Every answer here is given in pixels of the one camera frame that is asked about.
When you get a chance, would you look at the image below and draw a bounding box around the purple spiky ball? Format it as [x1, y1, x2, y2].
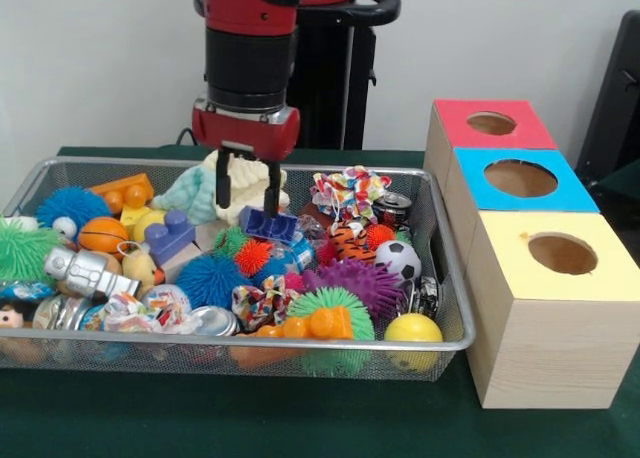
[302, 257, 416, 324]

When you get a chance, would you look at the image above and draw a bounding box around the colourful patterned cloth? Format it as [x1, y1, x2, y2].
[309, 165, 392, 224]

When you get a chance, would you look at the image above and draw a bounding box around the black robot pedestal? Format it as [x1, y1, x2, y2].
[192, 0, 402, 152]

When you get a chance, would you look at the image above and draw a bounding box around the cream knitted cloth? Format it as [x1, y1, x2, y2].
[202, 150, 290, 225]

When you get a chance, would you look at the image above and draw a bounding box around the yellow ball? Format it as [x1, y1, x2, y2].
[383, 312, 444, 373]

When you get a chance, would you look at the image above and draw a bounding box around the small soccer ball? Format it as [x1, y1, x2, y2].
[373, 239, 423, 282]

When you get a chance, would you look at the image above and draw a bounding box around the clear mesh bin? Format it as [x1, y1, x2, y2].
[0, 156, 476, 383]

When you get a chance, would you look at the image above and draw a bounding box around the green spiky ball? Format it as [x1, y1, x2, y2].
[287, 286, 376, 342]

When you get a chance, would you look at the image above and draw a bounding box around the black flat panel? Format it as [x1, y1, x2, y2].
[574, 10, 640, 182]

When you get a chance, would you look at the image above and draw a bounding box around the orange toy block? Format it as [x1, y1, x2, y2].
[238, 305, 355, 340]

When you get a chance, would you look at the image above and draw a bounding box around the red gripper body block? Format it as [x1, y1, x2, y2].
[192, 106, 302, 162]

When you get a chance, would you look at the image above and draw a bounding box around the dark green tablecloth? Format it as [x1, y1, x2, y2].
[597, 158, 640, 217]
[0, 145, 640, 458]

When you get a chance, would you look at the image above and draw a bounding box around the silver toy robot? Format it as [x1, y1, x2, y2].
[42, 245, 144, 302]

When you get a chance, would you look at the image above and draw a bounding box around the blue spiky ball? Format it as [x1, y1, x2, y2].
[174, 254, 254, 309]

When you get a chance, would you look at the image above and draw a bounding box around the dark blue plastic block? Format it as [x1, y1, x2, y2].
[238, 205, 299, 244]

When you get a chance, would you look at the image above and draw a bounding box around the wooden box with three holes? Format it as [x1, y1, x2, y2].
[422, 97, 640, 410]

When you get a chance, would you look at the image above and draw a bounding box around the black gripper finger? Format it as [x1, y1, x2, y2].
[263, 158, 283, 218]
[214, 147, 235, 210]

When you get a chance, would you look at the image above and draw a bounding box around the small basketball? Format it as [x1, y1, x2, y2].
[77, 216, 131, 253]

